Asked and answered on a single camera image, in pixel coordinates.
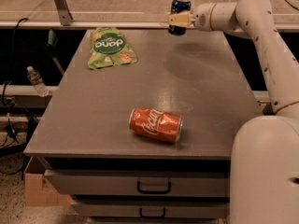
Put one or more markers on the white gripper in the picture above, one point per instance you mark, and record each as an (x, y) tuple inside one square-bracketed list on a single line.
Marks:
[(202, 19)]

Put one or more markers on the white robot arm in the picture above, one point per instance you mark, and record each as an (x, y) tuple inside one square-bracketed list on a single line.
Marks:
[(264, 173)]

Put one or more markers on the green rice chip bag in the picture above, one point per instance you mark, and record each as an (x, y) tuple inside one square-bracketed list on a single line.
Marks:
[(108, 48)]

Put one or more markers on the orange coca-cola can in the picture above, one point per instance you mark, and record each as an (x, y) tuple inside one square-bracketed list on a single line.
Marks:
[(156, 124)]

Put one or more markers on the clear plastic water bottle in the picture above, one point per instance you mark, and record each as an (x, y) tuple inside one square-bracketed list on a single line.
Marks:
[(37, 81)]

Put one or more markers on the grey drawer cabinet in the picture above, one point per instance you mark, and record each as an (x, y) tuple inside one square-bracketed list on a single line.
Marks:
[(147, 142)]

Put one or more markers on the cardboard box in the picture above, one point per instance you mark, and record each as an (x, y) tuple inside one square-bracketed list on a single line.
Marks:
[(39, 192)]

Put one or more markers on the left metal railing bracket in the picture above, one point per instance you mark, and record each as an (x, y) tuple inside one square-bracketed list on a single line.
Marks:
[(64, 14)]

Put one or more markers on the green handled tool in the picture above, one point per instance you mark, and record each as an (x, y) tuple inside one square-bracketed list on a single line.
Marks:
[(51, 45)]

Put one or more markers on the upper drawer with handle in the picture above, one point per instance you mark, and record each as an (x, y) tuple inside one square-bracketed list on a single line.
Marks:
[(139, 183)]

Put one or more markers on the drawer with handle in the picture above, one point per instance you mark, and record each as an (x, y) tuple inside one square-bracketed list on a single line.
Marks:
[(139, 183), (150, 209)]

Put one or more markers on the lower drawer with handle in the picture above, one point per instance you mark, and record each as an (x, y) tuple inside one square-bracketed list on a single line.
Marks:
[(150, 209)]

